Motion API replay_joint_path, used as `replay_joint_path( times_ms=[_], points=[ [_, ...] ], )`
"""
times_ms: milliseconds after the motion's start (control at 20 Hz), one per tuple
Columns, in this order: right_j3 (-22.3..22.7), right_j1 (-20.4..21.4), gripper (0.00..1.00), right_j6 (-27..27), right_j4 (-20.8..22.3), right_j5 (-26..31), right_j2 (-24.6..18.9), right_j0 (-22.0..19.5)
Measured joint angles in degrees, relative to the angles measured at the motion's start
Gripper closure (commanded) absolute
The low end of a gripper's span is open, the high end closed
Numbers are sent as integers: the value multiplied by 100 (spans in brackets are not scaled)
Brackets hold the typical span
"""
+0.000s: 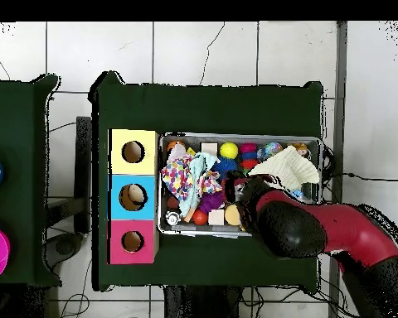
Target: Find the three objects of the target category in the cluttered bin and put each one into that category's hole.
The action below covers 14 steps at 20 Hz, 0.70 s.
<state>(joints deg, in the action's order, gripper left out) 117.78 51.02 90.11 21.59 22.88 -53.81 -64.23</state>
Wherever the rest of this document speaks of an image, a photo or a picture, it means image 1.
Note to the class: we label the dark green table cloth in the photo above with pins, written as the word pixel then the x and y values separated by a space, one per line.
pixel 20 116
pixel 202 109

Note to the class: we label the yellow ball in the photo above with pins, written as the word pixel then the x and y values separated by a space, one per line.
pixel 229 150

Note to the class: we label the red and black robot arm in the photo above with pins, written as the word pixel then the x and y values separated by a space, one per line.
pixel 335 225

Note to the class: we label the globe print ball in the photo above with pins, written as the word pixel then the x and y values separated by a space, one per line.
pixel 272 148

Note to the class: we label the cream knitted cloth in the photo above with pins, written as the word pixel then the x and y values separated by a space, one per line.
pixel 292 165

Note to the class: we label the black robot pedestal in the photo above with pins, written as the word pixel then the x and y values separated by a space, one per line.
pixel 202 304

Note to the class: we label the black stand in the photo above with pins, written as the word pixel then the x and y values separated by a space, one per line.
pixel 83 165

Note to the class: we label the blue spiky ball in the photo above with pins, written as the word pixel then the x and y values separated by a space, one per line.
pixel 224 165

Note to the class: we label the colourful spotted cloth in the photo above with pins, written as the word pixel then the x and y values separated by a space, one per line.
pixel 177 177

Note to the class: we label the light teal cloth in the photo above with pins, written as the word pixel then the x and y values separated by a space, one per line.
pixel 195 172

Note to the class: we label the wooden box with three holes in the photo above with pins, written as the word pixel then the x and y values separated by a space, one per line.
pixel 146 202

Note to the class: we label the shallow clear mesh bin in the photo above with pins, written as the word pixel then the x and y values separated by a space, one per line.
pixel 193 141

